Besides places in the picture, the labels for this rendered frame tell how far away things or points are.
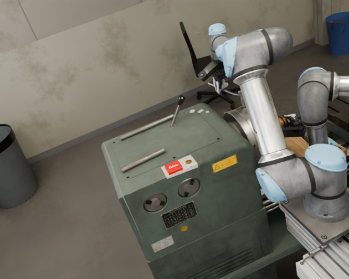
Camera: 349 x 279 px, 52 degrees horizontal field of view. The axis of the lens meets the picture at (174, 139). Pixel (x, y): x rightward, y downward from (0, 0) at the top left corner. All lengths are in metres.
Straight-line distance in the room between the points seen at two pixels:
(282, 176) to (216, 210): 0.56
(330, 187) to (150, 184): 0.64
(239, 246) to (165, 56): 3.08
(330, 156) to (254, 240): 0.82
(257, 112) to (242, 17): 3.76
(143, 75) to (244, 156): 3.09
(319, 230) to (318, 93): 0.50
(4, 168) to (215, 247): 2.55
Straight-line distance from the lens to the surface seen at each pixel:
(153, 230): 1.56
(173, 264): 1.74
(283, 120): 1.87
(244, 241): 1.84
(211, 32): 1.64
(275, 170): 1.13
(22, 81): 4.29
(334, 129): 2.15
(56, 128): 4.50
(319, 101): 1.45
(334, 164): 1.15
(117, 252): 3.01
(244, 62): 1.16
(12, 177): 3.90
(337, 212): 1.27
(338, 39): 5.08
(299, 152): 2.01
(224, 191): 1.57
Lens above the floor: 2.12
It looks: 32 degrees down
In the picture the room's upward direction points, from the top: 17 degrees counter-clockwise
